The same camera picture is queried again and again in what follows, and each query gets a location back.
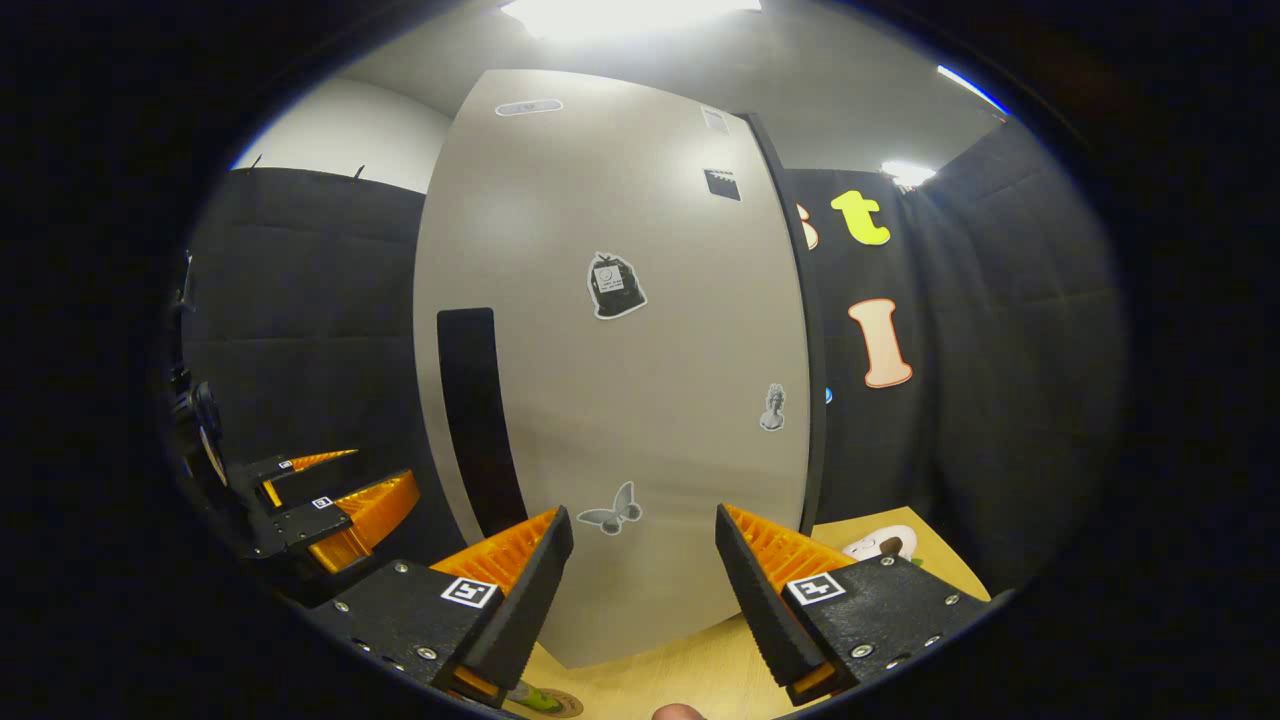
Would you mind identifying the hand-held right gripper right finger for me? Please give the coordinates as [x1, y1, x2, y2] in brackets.
[714, 503, 991, 706]

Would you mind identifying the round brown coaster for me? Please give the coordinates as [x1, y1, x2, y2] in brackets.
[499, 683, 585, 720]

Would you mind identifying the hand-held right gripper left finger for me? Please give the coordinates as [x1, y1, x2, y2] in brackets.
[305, 505, 576, 709]

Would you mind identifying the black cabinet door handle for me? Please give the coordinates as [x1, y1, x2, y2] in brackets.
[435, 306, 530, 539]

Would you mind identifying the ceiling light panel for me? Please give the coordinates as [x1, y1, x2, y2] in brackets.
[499, 0, 764, 44]

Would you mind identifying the green label drink bottle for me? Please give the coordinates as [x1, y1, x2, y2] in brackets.
[504, 679, 562, 714]

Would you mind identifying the light grey cabinet door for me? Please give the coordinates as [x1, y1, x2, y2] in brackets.
[412, 68, 814, 670]

